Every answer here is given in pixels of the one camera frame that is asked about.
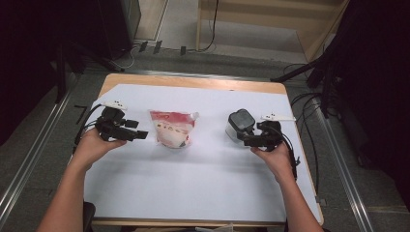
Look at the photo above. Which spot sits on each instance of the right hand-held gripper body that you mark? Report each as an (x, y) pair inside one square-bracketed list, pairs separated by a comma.
[(272, 135)]

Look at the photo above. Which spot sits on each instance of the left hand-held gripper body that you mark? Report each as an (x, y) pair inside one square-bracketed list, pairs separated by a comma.
[(111, 124)]

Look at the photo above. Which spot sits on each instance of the clear container with black lid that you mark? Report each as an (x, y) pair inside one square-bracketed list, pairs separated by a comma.
[(241, 117)]

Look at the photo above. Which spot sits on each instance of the red and white powder pouch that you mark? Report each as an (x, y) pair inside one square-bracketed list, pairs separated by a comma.
[(172, 132)]

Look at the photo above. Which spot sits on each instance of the person's right hand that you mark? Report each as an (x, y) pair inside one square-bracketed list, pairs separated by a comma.
[(278, 164)]

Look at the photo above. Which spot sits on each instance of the person's left hand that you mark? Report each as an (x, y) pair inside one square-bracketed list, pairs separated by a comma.
[(90, 150)]

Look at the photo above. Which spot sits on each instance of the black metal stand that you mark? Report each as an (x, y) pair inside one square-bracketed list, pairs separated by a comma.
[(296, 72)]

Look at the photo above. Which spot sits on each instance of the black cabinet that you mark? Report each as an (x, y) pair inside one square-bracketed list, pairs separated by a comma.
[(112, 25)]

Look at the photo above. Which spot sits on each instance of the short metal floor rail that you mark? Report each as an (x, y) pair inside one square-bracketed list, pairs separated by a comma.
[(193, 74)]

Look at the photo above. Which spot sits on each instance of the light wooden frame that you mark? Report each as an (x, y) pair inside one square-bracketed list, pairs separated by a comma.
[(257, 16)]

